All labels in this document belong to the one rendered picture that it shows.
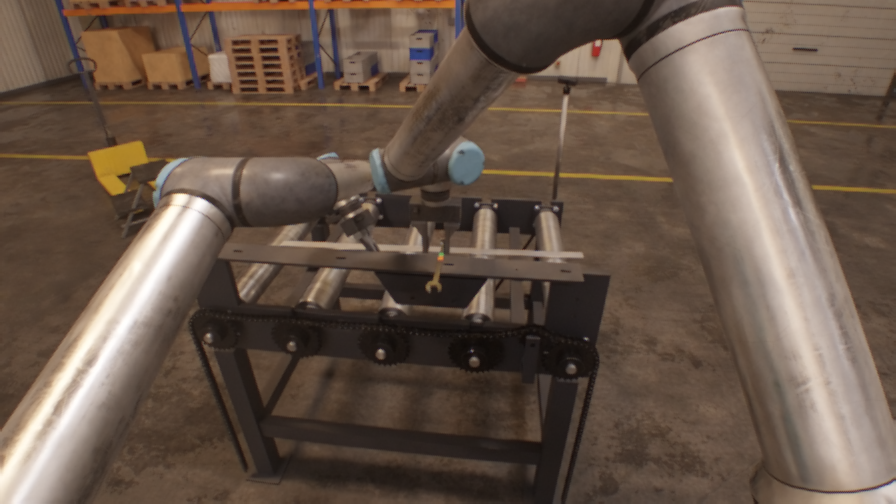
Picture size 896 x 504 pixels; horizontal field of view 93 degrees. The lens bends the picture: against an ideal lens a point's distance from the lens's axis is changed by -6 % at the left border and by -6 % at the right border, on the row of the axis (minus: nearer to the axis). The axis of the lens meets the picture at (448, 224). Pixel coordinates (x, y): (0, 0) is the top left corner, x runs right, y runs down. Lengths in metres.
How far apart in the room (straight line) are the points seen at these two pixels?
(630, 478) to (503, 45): 2.11
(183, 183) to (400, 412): 1.87
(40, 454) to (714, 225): 0.66
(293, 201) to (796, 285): 0.65
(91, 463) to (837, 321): 0.70
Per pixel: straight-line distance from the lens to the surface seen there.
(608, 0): 0.45
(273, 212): 0.76
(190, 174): 0.80
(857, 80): 12.63
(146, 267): 0.68
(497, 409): 2.45
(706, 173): 0.47
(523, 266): 1.33
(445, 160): 0.93
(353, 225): 1.42
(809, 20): 11.77
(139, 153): 6.10
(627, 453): 2.43
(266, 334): 1.71
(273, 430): 2.10
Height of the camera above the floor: 1.90
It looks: 29 degrees down
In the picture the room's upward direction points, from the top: straight up
